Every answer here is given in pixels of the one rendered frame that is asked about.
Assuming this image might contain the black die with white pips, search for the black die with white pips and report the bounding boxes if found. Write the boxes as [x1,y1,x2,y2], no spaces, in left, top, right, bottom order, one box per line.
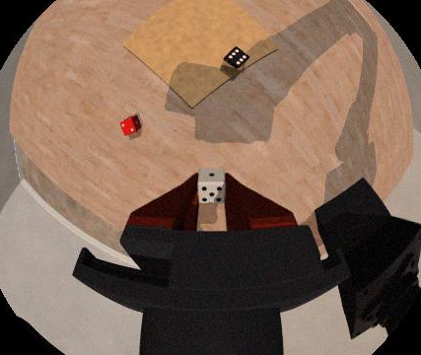
[224,46,249,69]

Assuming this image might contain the beige die with black pips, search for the beige die with black pips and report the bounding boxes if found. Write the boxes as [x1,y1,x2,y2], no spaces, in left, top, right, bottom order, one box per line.
[197,169,226,203]

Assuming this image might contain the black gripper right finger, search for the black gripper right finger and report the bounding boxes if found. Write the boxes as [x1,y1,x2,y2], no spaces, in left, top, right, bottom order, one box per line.
[225,173,298,231]

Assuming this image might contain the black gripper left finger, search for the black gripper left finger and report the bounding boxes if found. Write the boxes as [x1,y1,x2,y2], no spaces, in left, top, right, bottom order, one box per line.
[125,173,199,231]

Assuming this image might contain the red dice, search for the red dice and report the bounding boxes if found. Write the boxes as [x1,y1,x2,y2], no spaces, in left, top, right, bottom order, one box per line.
[120,114,141,136]

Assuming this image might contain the orange flat mat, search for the orange flat mat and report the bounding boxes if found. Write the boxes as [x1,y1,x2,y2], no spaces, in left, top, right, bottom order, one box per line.
[122,0,279,107]

